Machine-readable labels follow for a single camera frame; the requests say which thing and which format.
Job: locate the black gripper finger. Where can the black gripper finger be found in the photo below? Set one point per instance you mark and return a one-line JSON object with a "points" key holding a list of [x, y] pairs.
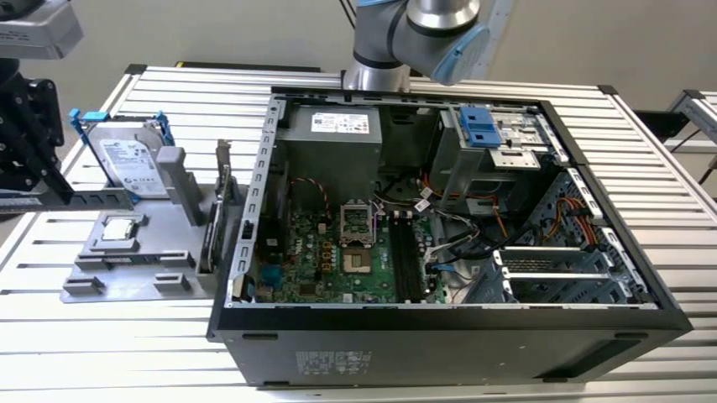
{"points": [[54, 168]]}

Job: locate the blue RAM stick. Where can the blue RAM stick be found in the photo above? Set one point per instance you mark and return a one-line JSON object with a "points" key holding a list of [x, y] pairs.
{"points": [[103, 200]]}

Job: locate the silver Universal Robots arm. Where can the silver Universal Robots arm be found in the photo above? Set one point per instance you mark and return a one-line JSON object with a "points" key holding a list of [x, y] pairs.
{"points": [[381, 38]]}

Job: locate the RAM slot with white latches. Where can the RAM slot with white latches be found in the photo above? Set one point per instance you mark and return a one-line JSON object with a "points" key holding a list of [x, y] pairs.
{"points": [[401, 260], [417, 260]]}

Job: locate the hard disk in blue carrier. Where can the hard disk in blue carrier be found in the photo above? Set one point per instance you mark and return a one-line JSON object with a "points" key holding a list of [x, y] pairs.
{"points": [[131, 155]]}

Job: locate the silver CPU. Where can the silver CPU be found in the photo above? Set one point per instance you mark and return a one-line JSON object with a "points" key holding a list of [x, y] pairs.
{"points": [[119, 228]]}

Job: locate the grey parts rack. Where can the grey parts rack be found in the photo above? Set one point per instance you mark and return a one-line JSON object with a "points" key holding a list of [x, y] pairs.
{"points": [[168, 239]]}

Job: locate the graphics card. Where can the graphics card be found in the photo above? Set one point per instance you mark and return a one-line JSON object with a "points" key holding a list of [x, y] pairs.
{"points": [[210, 243]]}

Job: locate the black case fan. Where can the black case fan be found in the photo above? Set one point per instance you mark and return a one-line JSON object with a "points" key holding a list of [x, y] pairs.
{"points": [[275, 210]]}

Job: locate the blue expansion slot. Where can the blue expansion slot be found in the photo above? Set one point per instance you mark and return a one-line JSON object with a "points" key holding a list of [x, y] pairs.
{"points": [[270, 275]]}

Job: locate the grey power supply unit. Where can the grey power supply unit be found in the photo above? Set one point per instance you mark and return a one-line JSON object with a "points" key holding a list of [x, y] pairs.
{"points": [[330, 163]]}

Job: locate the CPU socket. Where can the CPU socket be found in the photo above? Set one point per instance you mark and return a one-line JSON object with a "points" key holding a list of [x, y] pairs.
{"points": [[358, 261]]}

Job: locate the green motherboard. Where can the green motherboard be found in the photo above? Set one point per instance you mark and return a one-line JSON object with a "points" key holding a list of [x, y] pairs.
{"points": [[358, 289]]}

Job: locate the metal drive cage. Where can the metal drive cage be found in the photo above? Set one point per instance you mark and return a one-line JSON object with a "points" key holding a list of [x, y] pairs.
{"points": [[476, 168]]}

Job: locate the blue plastic drive latch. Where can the blue plastic drive latch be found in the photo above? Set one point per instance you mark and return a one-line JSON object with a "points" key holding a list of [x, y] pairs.
{"points": [[478, 126]]}

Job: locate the black open PC case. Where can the black open PC case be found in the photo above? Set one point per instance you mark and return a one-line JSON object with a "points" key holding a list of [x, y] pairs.
{"points": [[448, 352]]}

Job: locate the metal disk bay with rails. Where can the metal disk bay with rails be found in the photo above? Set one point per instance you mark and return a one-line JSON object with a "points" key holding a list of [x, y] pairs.
{"points": [[554, 275]]}

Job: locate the black block beside table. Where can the black block beside table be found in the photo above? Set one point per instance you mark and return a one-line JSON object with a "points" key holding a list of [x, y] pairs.
{"points": [[661, 124]]}

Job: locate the aluminium slat side table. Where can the aluminium slat side table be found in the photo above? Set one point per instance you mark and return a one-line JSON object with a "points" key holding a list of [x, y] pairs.
{"points": [[697, 103]]}

